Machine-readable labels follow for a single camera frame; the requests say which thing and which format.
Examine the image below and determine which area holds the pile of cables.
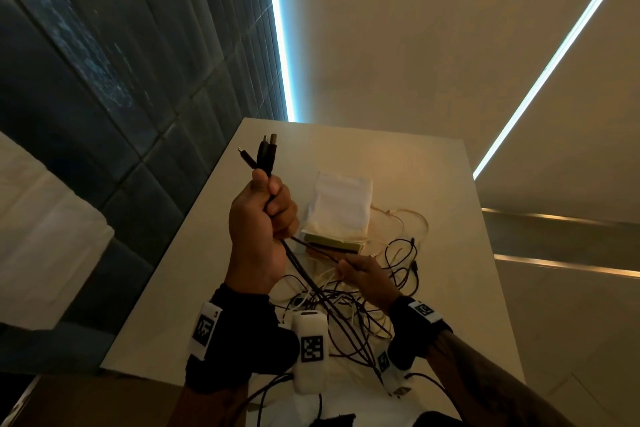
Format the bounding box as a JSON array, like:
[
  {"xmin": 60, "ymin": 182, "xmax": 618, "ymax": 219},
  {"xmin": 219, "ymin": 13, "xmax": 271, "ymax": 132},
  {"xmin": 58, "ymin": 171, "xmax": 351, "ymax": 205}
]
[{"xmin": 272, "ymin": 206, "xmax": 431, "ymax": 378}]

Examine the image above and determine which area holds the blue LED light strip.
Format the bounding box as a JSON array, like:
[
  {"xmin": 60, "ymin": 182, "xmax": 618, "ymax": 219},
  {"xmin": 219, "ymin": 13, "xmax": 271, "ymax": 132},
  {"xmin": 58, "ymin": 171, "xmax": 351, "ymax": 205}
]
[
  {"xmin": 472, "ymin": 0, "xmax": 640, "ymax": 181},
  {"xmin": 263, "ymin": 0, "xmax": 297, "ymax": 122}
]

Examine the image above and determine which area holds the person's right hand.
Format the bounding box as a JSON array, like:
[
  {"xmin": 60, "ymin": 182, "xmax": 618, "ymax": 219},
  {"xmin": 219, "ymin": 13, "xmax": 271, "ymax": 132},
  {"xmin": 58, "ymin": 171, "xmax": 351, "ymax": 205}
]
[{"xmin": 335, "ymin": 254, "xmax": 403, "ymax": 315}]

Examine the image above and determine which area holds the person's left forearm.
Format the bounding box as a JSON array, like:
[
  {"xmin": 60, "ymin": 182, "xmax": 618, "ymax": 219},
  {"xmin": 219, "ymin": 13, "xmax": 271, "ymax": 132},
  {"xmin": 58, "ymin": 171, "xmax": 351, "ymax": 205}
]
[{"xmin": 167, "ymin": 384, "xmax": 251, "ymax": 427}]

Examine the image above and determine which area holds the black right wristband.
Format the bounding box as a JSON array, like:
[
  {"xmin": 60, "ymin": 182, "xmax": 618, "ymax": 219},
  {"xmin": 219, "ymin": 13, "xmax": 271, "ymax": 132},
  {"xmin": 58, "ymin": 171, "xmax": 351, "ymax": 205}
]
[{"xmin": 387, "ymin": 295, "xmax": 453, "ymax": 372}]

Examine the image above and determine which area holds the black wristband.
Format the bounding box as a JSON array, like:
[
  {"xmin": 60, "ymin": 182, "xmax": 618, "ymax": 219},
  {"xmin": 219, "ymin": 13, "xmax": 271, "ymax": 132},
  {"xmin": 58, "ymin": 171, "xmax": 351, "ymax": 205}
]
[
  {"xmin": 387, "ymin": 295, "xmax": 453, "ymax": 372},
  {"xmin": 183, "ymin": 284, "xmax": 301, "ymax": 395}
]

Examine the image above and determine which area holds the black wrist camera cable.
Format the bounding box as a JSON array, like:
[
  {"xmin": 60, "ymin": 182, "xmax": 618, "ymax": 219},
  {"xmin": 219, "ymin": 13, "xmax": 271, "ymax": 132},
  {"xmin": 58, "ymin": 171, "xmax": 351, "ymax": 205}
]
[
  {"xmin": 227, "ymin": 372, "xmax": 323, "ymax": 427},
  {"xmin": 407, "ymin": 371, "xmax": 461, "ymax": 418}
]

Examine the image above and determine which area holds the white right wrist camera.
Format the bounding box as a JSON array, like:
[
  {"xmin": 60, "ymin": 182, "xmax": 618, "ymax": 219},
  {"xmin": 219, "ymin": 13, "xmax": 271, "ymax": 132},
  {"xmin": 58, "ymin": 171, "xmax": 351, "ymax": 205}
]
[{"xmin": 375, "ymin": 349, "xmax": 416, "ymax": 398}]

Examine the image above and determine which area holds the person's right forearm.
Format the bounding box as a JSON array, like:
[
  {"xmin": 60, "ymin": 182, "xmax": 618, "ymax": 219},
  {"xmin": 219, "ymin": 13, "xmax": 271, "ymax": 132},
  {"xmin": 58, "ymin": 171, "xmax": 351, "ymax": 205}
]
[{"xmin": 425, "ymin": 329, "xmax": 576, "ymax": 427}]

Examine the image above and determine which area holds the metal trim strip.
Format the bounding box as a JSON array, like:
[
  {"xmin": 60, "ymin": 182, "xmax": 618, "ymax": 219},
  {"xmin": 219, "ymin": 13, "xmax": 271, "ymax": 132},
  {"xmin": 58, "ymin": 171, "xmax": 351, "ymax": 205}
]
[
  {"xmin": 493, "ymin": 254, "xmax": 640, "ymax": 279},
  {"xmin": 481, "ymin": 207, "xmax": 640, "ymax": 228}
]

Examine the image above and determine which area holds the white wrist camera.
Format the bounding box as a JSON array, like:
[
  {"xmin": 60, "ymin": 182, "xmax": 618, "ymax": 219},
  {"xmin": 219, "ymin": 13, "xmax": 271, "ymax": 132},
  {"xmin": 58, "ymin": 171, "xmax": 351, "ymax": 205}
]
[
  {"xmin": 375, "ymin": 349, "xmax": 416, "ymax": 398},
  {"xmin": 291, "ymin": 310, "xmax": 331, "ymax": 396}
]

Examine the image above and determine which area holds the white cushion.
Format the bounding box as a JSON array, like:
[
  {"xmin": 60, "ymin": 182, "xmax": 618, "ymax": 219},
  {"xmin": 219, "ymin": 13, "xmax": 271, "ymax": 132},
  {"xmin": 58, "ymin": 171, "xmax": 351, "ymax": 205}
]
[{"xmin": 0, "ymin": 131, "xmax": 116, "ymax": 332}]

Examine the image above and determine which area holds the person's left hand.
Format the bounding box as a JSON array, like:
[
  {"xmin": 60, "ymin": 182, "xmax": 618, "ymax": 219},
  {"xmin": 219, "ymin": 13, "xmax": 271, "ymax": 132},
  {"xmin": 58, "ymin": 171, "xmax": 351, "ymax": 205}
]
[{"xmin": 223, "ymin": 169, "xmax": 300, "ymax": 296}]

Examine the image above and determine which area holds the black left wristband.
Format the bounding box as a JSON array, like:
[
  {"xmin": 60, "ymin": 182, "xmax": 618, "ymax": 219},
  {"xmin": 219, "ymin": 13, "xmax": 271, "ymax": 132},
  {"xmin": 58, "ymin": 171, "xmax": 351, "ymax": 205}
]
[{"xmin": 183, "ymin": 284, "xmax": 301, "ymax": 395}]

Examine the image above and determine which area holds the white table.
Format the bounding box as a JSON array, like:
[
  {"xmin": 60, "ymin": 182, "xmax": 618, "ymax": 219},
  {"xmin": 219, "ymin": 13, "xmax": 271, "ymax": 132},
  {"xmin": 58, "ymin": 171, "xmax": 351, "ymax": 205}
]
[{"xmin": 99, "ymin": 117, "xmax": 526, "ymax": 388}]

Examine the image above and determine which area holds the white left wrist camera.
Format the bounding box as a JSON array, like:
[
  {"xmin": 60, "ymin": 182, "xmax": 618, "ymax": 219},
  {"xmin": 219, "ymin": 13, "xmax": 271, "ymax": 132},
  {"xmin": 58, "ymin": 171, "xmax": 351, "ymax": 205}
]
[{"xmin": 291, "ymin": 310, "xmax": 331, "ymax": 396}]

